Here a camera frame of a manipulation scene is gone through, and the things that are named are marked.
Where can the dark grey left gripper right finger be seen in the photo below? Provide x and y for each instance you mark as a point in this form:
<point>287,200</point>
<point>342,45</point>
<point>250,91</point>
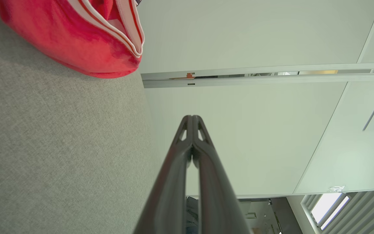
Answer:
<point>216,201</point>

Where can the red shorts with white trim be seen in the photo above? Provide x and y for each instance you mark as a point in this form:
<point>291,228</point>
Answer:
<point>60,42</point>

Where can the grey double-rail partition post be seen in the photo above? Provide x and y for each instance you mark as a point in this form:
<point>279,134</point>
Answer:
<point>239,81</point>

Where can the bright rectangular light panel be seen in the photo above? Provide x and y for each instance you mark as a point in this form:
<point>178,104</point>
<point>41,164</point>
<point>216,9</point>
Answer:
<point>326,206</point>

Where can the small white logo sticker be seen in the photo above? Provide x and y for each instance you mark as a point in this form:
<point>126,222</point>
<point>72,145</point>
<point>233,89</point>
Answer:
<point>336,188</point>

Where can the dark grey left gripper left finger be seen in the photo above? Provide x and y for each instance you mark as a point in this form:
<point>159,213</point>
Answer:
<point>170,195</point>

